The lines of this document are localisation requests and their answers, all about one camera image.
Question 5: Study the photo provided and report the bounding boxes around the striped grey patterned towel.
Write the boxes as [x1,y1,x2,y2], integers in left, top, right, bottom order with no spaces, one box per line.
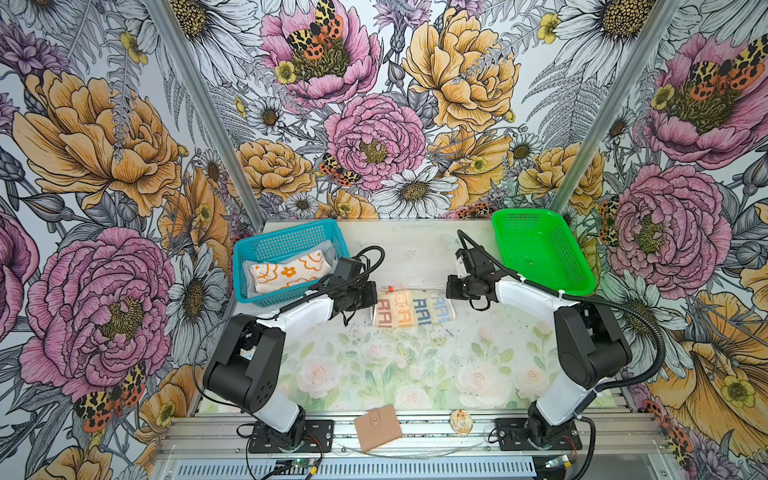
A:
[372,287,456,329]

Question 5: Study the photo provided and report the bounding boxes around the teal plastic basket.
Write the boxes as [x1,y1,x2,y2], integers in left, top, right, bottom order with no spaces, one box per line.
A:
[232,219,349,308]

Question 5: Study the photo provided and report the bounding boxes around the orange patterned white towel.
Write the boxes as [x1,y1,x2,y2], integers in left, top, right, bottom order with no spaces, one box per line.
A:
[248,249,334,295]

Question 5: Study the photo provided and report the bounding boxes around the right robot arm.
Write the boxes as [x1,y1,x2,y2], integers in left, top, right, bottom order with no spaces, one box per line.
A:
[446,247,632,449]

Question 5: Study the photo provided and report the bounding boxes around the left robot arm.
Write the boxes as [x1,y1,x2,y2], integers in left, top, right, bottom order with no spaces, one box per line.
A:
[202,253,383,450]

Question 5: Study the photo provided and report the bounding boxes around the green plastic basket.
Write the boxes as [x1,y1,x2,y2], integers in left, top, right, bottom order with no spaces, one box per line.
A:
[491,209,597,296]

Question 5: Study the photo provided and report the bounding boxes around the brown leather wallet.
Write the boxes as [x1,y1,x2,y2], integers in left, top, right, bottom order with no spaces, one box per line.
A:
[354,405,403,453]

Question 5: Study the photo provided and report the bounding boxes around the right black corrugated cable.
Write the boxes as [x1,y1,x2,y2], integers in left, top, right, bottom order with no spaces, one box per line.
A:
[457,229,667,394]

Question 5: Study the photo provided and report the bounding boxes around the black corrugated cable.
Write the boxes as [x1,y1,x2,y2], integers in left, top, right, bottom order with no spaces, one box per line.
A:
[457,229,667,394]
[263,244,386,319]

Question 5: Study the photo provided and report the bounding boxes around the left black corrugated cable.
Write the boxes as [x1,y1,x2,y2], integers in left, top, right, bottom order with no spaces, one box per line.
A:
[263,244,386,319]

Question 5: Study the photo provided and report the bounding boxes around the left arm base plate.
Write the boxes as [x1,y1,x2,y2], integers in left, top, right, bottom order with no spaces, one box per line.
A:
[246,419,335,454]

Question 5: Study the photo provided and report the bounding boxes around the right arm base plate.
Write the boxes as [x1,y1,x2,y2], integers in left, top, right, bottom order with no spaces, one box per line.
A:
[494,417,582,452]

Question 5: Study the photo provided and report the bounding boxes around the aluminium front rail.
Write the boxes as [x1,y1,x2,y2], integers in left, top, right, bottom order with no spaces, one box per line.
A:
[151,409,684,479]

